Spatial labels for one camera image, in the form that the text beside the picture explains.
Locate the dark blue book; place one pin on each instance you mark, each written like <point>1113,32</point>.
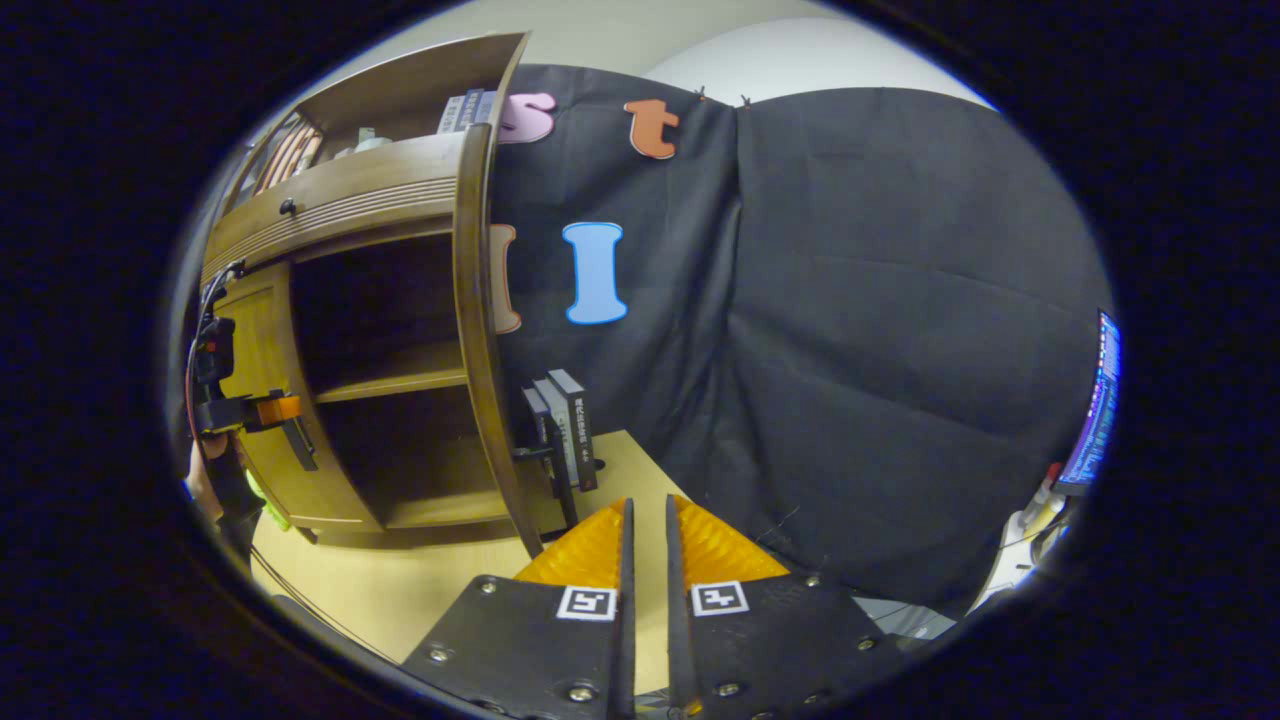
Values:
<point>468,110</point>

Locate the grey flat object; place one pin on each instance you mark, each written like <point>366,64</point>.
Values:
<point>900,615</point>

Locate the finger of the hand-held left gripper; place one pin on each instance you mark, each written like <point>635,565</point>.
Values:
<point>272,410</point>

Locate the wooden double-door shoe cabinet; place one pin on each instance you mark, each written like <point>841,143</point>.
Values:
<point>400,200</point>

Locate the computer monitor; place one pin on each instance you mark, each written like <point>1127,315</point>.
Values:
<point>1095,410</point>

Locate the small yellow-green object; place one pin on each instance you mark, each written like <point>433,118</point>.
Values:
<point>268,500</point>

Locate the black backdrop cloth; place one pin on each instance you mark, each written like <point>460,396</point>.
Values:
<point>850,350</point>

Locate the wooden cabinet shelf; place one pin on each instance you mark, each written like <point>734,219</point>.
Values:
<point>400,375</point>

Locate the wooden cabinet drawer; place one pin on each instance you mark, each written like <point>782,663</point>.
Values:
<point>340,205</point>

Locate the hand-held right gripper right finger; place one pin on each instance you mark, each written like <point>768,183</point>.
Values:
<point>770,650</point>

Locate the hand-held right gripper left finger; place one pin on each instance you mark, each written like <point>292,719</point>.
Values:
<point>525,650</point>

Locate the wooden shoe cabinet door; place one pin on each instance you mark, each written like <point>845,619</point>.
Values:
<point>265,335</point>
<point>480,300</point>

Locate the dark grey book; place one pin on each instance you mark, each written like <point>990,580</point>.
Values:
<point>575,420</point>
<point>545,410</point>

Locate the grey white book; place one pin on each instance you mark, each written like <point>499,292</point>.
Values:
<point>449,112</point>

